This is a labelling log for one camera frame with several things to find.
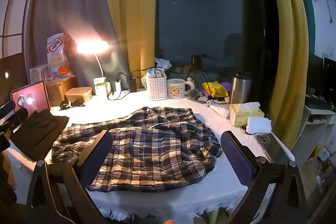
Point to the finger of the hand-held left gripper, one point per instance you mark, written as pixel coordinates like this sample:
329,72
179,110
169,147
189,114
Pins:
8,107
19,114

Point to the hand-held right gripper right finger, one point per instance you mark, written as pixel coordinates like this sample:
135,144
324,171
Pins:
236,158

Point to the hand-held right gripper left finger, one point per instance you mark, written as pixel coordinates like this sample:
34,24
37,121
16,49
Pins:
97,158

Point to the plaid pants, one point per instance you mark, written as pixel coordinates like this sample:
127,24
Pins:
157,145

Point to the open laptop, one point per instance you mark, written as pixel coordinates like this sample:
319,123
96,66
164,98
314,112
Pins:
34,98

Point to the black folded cloth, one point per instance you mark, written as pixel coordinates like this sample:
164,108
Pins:
39,132

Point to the smartphone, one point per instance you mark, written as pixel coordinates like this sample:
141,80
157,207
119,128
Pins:
271,146

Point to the white folded tissue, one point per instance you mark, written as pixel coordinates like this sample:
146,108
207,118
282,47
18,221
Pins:
258,124

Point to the yellow tissue box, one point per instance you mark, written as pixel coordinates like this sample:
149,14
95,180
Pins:
241,117

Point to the small colourful box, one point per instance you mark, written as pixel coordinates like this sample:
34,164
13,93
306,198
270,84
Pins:
39,74

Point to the cardboard box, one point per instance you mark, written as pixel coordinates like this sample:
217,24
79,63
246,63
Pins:
59,91

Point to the brown lidded bowl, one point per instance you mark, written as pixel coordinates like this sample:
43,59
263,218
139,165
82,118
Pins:
78,95

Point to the steel thermos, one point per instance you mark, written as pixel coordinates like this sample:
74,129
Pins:
240,90

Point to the white power strip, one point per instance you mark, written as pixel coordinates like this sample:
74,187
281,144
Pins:
121,94

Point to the milk carton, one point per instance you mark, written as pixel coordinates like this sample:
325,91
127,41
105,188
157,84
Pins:
100,87

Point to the yellow printed bag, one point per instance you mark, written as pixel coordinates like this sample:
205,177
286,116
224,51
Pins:
215,90

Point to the colourful snack bag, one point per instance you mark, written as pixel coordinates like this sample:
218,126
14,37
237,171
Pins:
57,53

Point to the purple cloth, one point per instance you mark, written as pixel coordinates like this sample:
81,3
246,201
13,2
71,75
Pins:
226,86

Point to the small grey toy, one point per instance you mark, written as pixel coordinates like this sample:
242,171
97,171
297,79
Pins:
193,93

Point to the white shelf desk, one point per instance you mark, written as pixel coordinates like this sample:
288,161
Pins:
315,127

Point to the white plastic bag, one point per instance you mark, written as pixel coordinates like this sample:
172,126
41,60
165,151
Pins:
144,82

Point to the white plastic basket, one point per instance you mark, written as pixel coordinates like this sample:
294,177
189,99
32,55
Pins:
157,88

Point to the white desk lamp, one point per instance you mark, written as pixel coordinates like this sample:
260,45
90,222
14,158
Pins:
92,47

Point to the pale blue packet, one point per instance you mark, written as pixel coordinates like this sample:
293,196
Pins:
155,73

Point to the dark bottle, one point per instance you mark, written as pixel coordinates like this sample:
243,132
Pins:
196,63

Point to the crumpled white paper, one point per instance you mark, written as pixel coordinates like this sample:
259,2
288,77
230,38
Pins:
162,63

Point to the black monitor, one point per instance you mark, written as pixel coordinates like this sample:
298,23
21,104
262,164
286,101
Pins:
315,73
330,77

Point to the yellow curtain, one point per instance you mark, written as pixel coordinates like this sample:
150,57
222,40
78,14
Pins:
131,3
288,43

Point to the dark glass window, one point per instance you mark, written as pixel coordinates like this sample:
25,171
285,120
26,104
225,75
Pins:
204,16

